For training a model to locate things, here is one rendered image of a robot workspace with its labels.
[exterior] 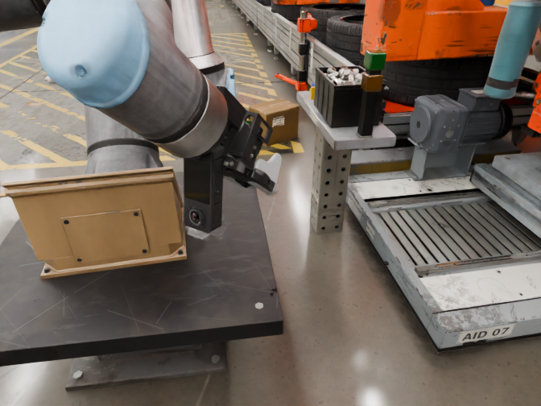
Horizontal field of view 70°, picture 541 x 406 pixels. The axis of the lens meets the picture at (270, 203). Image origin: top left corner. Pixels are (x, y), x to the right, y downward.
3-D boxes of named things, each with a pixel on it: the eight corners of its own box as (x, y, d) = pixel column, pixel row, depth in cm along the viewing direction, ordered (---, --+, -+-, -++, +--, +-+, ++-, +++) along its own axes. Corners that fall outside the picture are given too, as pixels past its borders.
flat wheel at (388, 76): (534, 98, 185) (554, 46, 172) (433, 121, 159) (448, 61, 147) (429, 68, 234) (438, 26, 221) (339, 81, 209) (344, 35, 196)
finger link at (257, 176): (283, 184, 56) (249, 161, 49) (279, 194, 55) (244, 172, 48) (258, 178, 58) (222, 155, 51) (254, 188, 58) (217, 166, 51)
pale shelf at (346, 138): (395, 147, 102) (397, 135, 101) (333, 151, 100) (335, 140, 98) (342, 97, 138) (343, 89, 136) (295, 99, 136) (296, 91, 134)
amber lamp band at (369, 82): (382, 92, 93) (384, 75, 91) (365, 93, 93) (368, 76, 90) (374, 87, 96) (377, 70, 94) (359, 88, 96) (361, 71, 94)
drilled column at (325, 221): (342, 231, 141) (357, 121, 118) (315, 234, 139) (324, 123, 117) (334, 216, 149) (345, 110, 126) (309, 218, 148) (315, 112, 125)
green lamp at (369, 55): (385, 70, 90) (387, 52, 88) (369, 71, 90) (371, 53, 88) (377, 66, 94) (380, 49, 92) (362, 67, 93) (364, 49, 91)
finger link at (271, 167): (300, 167, 61) (270, 142, 53) (287, 202, 60) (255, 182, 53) (285, 163, 63) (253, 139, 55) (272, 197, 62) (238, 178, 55)
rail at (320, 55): (390, 138, 170) (398, 88, 158) (369, 139, 168) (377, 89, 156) (280, 38, 374) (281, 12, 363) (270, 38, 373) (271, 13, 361)
